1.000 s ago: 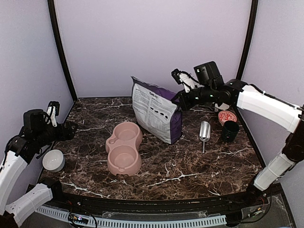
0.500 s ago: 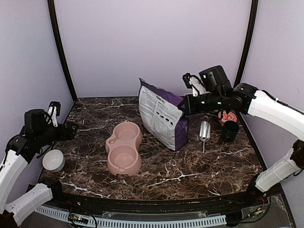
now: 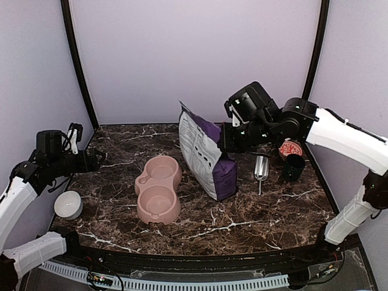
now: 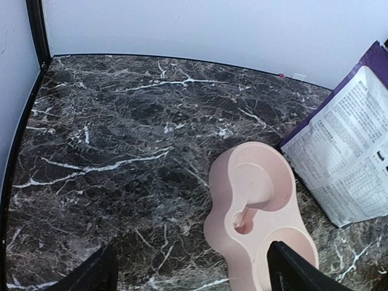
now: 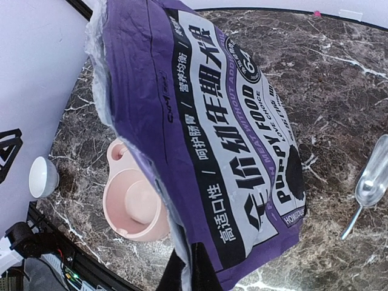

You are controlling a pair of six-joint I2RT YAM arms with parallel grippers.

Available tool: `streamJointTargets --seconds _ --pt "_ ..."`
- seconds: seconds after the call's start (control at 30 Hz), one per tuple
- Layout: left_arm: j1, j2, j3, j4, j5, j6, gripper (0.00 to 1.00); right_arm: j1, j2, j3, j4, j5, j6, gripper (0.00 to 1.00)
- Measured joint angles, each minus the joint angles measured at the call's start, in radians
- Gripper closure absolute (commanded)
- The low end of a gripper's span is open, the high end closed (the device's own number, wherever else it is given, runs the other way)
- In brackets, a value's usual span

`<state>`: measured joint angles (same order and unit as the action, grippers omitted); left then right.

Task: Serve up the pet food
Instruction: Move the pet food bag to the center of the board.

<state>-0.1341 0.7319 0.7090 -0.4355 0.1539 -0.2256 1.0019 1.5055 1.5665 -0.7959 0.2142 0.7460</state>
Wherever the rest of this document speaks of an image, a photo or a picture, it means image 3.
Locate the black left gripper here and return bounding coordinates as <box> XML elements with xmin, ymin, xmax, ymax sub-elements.
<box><xmin>50</xmin><ymin>148</ymin><xmax>106</xmax><ymax>178</ymax></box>

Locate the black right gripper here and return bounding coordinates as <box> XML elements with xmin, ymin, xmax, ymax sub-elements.
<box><xmin>217</xmin><ymin>118</ymin><xmax>277</xmax><ymax>153</ymax></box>

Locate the silver metal scoop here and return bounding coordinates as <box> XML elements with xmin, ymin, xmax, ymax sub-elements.
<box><xmin>254</xmin><ymin>155</ymin><xmax>269</xmax><ymax>196</ymax></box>

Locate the purple white pet food bag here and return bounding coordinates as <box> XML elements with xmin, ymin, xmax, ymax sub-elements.
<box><xmin>178</xmin><ymin>103</ymin><xmax>238</xmax><ymax>201</ymax></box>

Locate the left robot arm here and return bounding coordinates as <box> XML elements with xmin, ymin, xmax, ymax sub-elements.
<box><xmin>1</xmin><ymin>149</ymin><xmax>106</xmax><ymax>290</ymax></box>

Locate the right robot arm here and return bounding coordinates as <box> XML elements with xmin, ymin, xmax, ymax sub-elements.
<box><xmin>219</xmin><ymin>94</ymin><xmax>387</xmax><ymax>263</ymax></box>

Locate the pink double pet bowl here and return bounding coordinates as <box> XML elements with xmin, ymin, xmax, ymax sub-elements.
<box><xmin>135</xmin><ymin>155</ymin><xmax>182</xmax><ymax>225</ymax></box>

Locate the white grey ceramic bowl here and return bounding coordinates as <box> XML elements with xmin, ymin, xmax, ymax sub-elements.
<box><xmin>54</xmin><ymin>190</ymin><xmax>83</xmax><ymax>221</ymax></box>

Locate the red patterned bowl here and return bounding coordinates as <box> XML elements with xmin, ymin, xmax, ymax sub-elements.
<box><xmin>278</xmin><ymin>140</ymin><xmax>303</xmax><ymax>161</ymax></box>

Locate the dark green cup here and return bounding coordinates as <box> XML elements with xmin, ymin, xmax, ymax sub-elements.
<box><xmin>283</xmin><ymin>154</ymin><xmax>306</xmax><ymax>181</ymax></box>

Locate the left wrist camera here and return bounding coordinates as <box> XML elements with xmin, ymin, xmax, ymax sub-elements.
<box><xmin>36</xmin><ymin>122</ymin><xmax>83</xmax><ymax>158</ymax></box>

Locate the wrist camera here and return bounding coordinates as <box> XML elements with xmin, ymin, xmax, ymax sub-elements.
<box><xmin>224</xmin><ymin>81</ymin><xmax>281</xmax><ymax>127</ymax></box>
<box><xmin>36</xmin><ymin>122</ymin><xmax>83</xmax><ymax>158</ymax></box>

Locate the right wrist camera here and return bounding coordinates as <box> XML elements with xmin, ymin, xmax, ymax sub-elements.
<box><xmin>224</xmin><ymin>81</ymin><xmax>281</xmax><ymax>127</ymax></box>

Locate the grey slotted cable duct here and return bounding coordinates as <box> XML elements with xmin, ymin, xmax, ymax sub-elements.
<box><xmin>39</xmin><ymin>261</ymin><xmax>289</xmax><ymax>290</ymax></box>

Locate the black front table rail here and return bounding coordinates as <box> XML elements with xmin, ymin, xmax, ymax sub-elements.
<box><xmin>55</xmin><ymin>233</ymin><xmax>343</xmax><ymax>273</ymax></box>

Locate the black left frame post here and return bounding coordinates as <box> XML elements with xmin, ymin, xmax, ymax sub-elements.
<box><xmin>60</xmin><ymin>0</ymin><xmax>99</xmax><ymax>131</ymax></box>

